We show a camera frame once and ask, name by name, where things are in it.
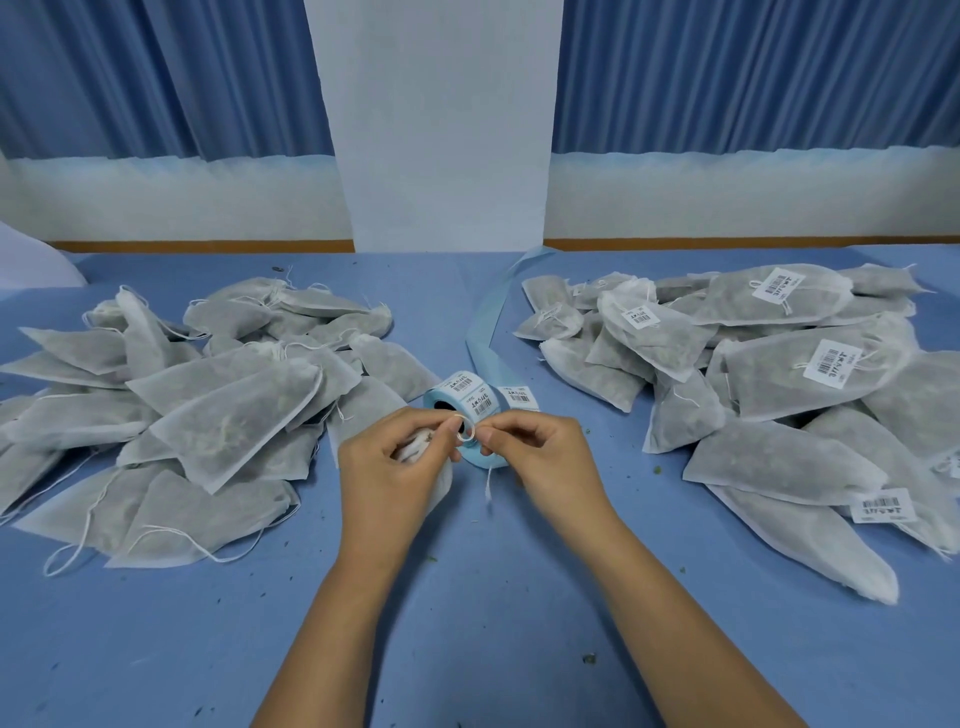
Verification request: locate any person's right hand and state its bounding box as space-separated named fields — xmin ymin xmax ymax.
xmin=472 ymin=410 xmax=622 ymax=528

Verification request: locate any person's left hand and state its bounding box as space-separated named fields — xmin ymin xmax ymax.
xmin=336 ymin=407 xmax=471 ymax=562

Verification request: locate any white drawstring pouch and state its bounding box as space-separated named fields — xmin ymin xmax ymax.
xmin=393 ymin=427 xmax=498 ymax=520

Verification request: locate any person's right forearm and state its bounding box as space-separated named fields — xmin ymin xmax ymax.
xmin=523 ymin=501 xmax=810 ymax=728

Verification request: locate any person's left forearm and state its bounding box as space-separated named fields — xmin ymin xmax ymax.
xmin=255 ymin=537 xmax=432 ymax=728

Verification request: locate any roll of barcode labels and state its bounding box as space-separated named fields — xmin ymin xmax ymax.
xmin=423 ymin=370 xmax=543 ymax=471

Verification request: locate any light blue backing strip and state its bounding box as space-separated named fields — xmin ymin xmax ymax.
xmin=464 ymin=247 xmax=561 ymax=391

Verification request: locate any blue tablecloth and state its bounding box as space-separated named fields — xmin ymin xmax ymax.
xmin=0 ymin=244 xmax=960 ymax=728

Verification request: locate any pile of unlabelled filter bags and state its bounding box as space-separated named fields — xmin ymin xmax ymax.
xmin=0 ymin=275 xmax=445 ymax=580

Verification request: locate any pile of labelled filter bags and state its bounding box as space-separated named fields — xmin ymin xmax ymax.
xmin=513 ymin=262 xmax=960 ymax=609

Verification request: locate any wooden trim strip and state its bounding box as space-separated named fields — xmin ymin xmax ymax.
xmin=543 ymin=237 xmax=960 ymax=252
xmin=46 ymin=239 xmax=356 ymax=255

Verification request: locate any white fabric bundle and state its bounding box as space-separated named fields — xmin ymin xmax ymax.
xmin=0 ymin=220 xmax=89 ymax=291

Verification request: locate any blue and white curtain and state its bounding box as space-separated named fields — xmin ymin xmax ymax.
xmin=541 ymin=0 xmax=960 ymax=243
xmin=0 ymin=0 xmax=355 ymax=243

